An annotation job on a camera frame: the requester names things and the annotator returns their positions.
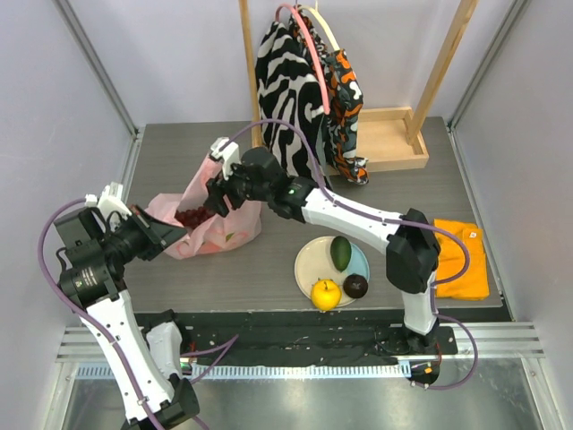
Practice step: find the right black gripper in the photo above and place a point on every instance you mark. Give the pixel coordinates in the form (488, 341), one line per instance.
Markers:
(224, 193)

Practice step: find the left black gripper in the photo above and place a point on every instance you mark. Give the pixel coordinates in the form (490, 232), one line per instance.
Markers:
(160, 234)

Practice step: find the pink plastic bag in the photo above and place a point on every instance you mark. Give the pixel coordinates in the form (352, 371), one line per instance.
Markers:
(216, 235)

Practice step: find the fake green avocado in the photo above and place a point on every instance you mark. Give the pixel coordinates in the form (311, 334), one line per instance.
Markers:
(340, 252)

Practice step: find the fake mangosteen green leaves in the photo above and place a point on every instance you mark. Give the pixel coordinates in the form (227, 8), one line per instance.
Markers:
(355, 286)

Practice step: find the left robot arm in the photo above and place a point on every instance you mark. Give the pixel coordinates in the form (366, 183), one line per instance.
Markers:
(145, 364)

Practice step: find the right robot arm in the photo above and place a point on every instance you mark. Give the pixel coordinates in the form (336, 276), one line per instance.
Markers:
(407, 243)

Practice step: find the fake red grape bunch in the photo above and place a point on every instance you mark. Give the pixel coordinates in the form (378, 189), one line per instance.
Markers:
(194, 217)

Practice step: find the fake orange fruit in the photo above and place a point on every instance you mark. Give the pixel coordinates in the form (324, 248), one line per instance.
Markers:
(325, 295)

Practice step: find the black white zebra garment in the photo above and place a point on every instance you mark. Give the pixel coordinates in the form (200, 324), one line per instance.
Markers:
(288, 90)

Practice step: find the cream and blue plate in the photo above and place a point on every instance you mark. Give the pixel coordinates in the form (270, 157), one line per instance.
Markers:
(313, 263)

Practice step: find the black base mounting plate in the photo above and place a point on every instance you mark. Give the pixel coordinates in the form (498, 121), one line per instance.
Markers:
(309, 338)

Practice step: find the orange black patterned garment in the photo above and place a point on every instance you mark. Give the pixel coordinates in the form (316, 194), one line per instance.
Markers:
(345, 103)

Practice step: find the wooden clothes rack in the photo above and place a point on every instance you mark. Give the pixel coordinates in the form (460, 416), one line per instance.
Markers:
(401, 51)

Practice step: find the cream wooden hanger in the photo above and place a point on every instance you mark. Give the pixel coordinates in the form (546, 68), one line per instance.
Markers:
(313, 11)

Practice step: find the orange folded cloth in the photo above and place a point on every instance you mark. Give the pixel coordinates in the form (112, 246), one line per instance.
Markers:
(473, 285)

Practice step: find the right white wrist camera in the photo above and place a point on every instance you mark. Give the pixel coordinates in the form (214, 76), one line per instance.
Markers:
(226, 153)

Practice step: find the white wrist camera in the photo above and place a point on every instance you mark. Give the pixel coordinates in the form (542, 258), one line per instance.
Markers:
(109, 201)
(226, 153)

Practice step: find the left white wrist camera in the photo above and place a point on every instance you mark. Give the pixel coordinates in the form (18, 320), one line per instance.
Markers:
(109, 201)

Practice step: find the white slotted cable duct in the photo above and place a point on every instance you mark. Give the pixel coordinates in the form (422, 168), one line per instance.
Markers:
(242, 373)

